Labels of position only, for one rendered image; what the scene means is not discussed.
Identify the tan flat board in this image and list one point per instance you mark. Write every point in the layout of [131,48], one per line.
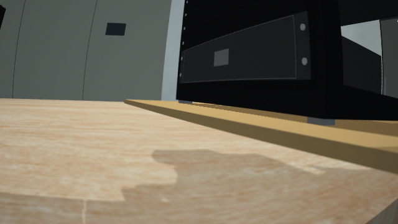
[366,143]

